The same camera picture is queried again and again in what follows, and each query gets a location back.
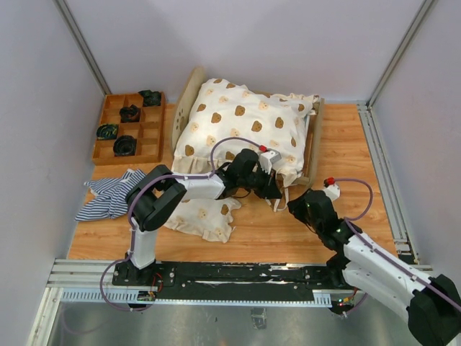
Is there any wooden compartment tray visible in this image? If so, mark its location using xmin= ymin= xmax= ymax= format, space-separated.
xmin=92 ymin=92 xmax=166 ymax=166

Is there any black rolled sock top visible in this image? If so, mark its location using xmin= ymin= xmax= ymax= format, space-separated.
xmin=138 ymin=89 xmax=161 ymax=107

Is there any aluminium corner post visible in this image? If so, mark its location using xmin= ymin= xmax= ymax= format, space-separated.
xmin=53 ymin=0 xmax=112 ymax=95
xmin=366 ymin=0 xmax=438 ymax=109

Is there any large bear print cushion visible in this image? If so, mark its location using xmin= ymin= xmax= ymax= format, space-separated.
xmin=171 ymin=77 xmax=321 ymax=213

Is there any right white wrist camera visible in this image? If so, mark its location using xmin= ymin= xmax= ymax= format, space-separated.
xmin=323 ymin=177 xmax=341 ymax=201

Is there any black rolled sock middle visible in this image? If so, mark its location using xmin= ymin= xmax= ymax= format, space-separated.
xmin=119 ymin=105 xmax=141 ymax=123

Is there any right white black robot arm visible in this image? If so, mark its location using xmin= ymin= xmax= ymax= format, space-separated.
xmin=287 ymin=189 xmax=460 ymax=345

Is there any black rolled sock bottom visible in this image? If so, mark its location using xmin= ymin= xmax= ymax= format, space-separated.
xmin=112 ymin=135 xmax=137 ymax=157

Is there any left aluminium corner post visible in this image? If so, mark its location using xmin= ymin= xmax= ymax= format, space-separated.
xmin=53 ymin=0 xmax=112 ymax=95

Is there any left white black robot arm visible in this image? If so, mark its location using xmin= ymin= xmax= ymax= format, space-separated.
xmin=112 ymin=148 xmax=282 ymax=286

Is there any blue striped cloth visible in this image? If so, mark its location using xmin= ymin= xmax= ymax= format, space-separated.
xmin=75 ymin=169 xmax=146 ymax=222

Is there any aluminium rail frame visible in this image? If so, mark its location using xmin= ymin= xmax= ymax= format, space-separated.
xmin=27 ymin=102 xmax=455 ymax=346

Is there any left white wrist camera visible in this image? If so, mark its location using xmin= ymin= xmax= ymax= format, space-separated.
xmin=259 ymin=149 xmax=282 ymax=174

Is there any wooden pet bed frame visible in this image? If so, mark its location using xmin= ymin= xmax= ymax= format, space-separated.
xmin=170 ymin=66 xmax=326 ymax=188

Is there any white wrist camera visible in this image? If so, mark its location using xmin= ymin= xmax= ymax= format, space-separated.
xmin=323 ymin=177 xmax=341 ymax=201
xmin=259 ymin=149 xmax=282 ymax=174

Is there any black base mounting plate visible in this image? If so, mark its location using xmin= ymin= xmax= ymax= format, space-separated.
xmin=112 ymin=262 xmax=354 ymax=302

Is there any right aluminium corner post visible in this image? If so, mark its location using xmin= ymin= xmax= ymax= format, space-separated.
xmin=366 ymin=0 xmax=438 ymax=109

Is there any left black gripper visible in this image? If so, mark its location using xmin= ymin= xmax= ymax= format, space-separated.
xmin=238 ymin=165 xmax=283 ymax=200

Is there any small bear print pillow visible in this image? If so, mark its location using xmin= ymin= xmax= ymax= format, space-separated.
xmin=164 ymin=198 xmax=241 ymax=243

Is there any black green rolled sock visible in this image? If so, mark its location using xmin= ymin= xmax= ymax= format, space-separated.
xmin=96 ymin=123 xmax=119 ymax=141

